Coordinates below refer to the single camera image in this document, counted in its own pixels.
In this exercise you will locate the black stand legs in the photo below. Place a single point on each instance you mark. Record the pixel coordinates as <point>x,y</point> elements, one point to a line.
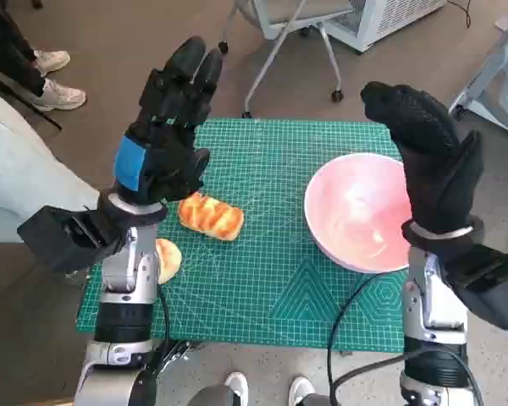
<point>53,122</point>

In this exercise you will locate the round toy bread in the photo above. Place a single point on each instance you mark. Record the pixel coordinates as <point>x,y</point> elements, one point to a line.
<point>169,260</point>

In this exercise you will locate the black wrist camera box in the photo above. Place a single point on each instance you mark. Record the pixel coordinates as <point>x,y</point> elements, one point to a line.
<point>55,241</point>
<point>491,292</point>

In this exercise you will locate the pink bowl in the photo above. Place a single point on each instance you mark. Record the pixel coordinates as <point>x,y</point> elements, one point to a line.
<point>351,211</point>

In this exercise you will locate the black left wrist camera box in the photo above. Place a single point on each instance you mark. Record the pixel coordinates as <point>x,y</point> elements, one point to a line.
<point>55,241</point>

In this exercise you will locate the person in dark trousers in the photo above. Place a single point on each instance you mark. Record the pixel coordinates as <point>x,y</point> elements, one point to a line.
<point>4,42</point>

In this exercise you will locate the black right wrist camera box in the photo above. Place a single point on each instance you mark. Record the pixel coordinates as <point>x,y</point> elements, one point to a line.
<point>491,292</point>

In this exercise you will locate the white perforated cabinet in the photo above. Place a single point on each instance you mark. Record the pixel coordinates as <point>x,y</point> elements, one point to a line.
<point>402,17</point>

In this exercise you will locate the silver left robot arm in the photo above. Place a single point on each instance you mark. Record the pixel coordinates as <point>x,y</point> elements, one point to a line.
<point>127,270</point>

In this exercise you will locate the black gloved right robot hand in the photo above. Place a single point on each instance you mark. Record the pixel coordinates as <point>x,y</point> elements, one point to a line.
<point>432,160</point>

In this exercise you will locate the person in pale trousers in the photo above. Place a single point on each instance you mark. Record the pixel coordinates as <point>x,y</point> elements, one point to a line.
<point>17,169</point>

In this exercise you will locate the white paper sheet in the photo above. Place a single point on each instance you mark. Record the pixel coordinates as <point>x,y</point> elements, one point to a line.
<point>506,23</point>

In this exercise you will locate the grey office chair with casters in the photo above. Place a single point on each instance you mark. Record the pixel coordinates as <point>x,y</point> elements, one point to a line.
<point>279,10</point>

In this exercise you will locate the long braided toy bread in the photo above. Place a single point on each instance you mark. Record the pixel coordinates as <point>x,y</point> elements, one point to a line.
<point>211,217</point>

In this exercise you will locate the green cutting mat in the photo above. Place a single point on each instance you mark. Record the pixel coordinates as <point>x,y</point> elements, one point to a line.
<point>258,275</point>

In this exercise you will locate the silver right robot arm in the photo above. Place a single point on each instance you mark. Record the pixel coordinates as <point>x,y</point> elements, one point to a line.
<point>432,304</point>

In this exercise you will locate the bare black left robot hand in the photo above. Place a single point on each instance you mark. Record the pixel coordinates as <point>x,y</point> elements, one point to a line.
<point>165,139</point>

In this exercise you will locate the black metal table bracket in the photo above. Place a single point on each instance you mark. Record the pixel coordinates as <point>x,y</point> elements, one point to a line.
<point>178,353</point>

